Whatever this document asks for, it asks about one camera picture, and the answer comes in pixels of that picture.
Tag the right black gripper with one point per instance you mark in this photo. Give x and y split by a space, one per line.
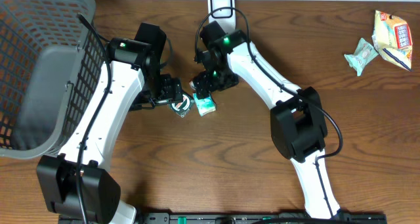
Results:
201 84

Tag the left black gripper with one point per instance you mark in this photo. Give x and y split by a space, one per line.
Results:
171 92

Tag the dark green round-logo packet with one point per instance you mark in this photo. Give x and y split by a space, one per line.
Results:
184 106

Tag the small teal packet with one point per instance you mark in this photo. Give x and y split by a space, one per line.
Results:
205 105

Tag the teal wet wipes pack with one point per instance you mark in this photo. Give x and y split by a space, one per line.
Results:
363 55

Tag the yellow snack bag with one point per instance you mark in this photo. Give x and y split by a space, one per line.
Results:
392 39

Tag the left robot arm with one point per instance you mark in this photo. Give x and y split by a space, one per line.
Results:
76 184

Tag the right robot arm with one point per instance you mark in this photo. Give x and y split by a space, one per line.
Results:
297 119

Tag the white barcode scanner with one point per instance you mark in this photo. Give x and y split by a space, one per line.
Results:
223 14

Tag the grey plastic shopping basket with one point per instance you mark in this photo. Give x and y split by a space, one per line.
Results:
50 67

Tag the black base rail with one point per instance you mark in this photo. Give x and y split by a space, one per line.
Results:
291 217

